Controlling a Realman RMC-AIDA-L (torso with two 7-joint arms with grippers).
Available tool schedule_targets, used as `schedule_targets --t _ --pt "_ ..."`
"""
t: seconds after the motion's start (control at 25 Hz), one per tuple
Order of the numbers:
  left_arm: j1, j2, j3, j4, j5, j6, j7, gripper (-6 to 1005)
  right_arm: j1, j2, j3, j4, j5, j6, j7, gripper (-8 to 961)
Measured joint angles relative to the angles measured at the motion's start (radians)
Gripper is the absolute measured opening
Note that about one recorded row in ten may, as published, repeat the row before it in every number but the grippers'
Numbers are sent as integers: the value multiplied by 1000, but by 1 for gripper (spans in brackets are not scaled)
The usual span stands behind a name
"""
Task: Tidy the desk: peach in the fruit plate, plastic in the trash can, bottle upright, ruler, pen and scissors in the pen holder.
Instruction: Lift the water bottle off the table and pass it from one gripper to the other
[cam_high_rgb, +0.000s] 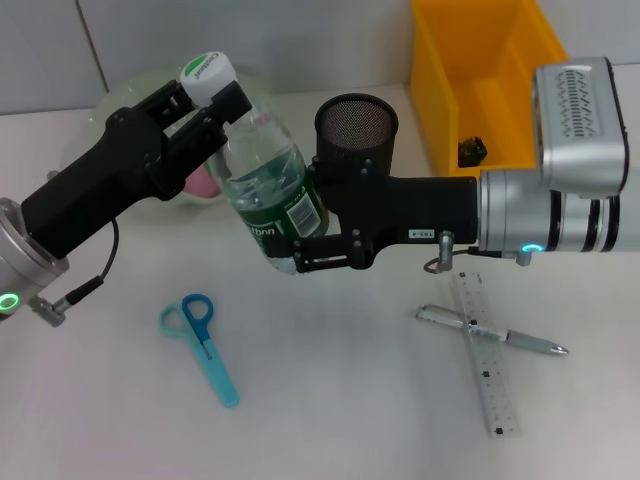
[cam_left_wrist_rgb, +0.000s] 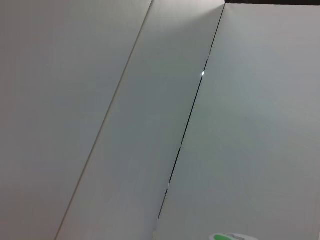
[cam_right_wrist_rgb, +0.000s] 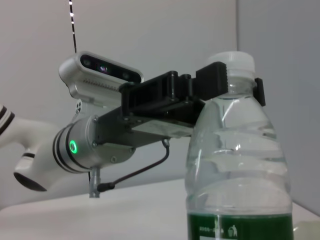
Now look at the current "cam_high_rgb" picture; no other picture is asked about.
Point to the pink peach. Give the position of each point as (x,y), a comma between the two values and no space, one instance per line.
(200,182)

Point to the black mesh pen cup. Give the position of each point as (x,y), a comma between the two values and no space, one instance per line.
(355,125)

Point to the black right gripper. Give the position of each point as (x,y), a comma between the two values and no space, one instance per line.
(415,210)

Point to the clear plastic ruler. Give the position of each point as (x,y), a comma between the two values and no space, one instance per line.
(492,380)

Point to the silver clear pen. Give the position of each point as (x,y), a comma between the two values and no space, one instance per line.
(530,341)

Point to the clear green-label water bottle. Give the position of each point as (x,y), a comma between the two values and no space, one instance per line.
(265,165)

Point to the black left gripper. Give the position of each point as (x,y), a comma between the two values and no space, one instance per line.
(90,190)

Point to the yellow plastic bin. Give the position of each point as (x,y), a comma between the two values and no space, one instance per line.
(480,100)

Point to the green glass fruit plate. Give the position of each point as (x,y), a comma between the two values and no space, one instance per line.
(120,95)

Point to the green plastic wrapper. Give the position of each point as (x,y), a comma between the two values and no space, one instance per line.
(472,150)

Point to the blue teal scissors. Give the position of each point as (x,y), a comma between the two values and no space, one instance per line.
(215,370)

